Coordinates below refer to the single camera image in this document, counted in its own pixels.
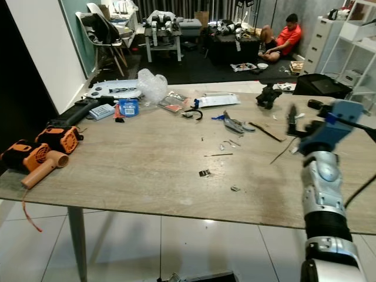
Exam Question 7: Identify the small brown box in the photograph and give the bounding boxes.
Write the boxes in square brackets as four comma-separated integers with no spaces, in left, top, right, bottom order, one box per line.
[289,61,306,75]

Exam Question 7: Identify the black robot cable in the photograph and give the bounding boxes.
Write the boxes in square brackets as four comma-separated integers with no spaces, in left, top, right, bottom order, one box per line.
[343,173,376,210]

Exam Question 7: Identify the white stand with robot parts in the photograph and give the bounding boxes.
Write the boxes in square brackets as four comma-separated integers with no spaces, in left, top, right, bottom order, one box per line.
[143,10,184,63]

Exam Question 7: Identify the blue round tape pack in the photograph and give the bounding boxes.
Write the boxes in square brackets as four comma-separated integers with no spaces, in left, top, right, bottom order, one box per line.
[119,98,140,118]

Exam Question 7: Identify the grey storage box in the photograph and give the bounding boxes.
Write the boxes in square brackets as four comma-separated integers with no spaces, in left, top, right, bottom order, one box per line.
[176,18,204,38]

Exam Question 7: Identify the small metal bits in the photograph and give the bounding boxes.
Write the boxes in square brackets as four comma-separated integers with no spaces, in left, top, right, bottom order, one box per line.
[220,139,242,151]

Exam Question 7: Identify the thin dark wire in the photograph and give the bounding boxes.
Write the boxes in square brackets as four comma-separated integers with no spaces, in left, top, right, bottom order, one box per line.
[270,137,295,165]

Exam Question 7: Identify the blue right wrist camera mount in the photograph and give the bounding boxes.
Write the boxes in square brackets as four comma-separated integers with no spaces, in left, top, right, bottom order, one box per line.
[298,100,366,156]

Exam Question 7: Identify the person in orange shirt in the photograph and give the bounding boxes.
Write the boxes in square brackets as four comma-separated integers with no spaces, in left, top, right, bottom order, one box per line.
[258,13,303,63]

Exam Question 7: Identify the white drawer cabinet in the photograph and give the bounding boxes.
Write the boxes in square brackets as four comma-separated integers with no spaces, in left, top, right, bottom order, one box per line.
[302,16,337,75]

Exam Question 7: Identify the orange blower with tan nozzle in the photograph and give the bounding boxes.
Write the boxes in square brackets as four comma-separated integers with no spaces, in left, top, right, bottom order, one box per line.
[0,141,70,190]

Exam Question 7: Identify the small white box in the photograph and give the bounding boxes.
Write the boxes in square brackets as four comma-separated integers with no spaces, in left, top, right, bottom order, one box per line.
[89,103,116,121]

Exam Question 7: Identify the white paper packet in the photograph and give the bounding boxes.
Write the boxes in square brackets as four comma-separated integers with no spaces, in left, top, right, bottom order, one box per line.
[192,93,241,109]

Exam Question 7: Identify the food tray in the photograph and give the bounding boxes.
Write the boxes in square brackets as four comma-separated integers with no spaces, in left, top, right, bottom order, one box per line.
[230,62,259,73]

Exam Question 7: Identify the red cable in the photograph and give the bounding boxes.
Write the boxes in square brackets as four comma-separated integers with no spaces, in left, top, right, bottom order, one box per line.
[22,189,43,233]

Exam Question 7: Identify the brown stick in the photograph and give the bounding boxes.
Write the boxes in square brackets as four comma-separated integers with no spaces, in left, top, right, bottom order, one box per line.
[249,122,284,143]

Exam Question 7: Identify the grey metal table leg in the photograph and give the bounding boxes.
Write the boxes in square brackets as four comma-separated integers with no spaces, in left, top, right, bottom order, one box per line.
[66,206,90,282]

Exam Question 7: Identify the small black block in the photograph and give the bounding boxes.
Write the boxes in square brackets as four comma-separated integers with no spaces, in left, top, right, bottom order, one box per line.
[307,99,325,111]

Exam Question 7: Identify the white grey controller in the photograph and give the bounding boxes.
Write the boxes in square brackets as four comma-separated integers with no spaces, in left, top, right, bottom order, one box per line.
[84,79,143,101]

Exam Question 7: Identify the grey pliers with blue handle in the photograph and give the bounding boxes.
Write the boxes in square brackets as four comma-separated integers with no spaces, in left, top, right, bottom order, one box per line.
[211,110,257,135]

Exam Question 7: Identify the white chair with black jacket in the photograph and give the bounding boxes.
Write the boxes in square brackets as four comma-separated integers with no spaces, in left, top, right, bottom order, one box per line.
[75,3,130,78]

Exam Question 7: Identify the orange black power tool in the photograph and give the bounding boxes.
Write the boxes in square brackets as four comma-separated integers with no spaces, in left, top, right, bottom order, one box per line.
[35,125,83,155]

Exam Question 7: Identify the clear packet with red print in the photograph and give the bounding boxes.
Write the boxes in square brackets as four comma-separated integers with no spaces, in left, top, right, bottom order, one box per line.
[158,91,189,113]

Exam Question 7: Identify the black case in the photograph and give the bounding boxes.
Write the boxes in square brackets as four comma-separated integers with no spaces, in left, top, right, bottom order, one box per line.
[292,73,354,100]

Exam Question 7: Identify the clear plastic bag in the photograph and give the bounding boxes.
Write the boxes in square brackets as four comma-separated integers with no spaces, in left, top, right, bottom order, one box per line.
[136,68,169,106]

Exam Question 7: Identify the white open shelf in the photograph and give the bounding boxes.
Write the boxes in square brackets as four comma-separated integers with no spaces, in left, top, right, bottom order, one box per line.
[320,0,376,104]

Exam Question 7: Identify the black cluttered table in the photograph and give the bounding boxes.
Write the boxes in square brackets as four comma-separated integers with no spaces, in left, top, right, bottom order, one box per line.
[204,19,261,65]

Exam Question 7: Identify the black curved clip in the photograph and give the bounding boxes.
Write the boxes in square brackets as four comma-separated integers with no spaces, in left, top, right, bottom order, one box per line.
[180,108,204,122]

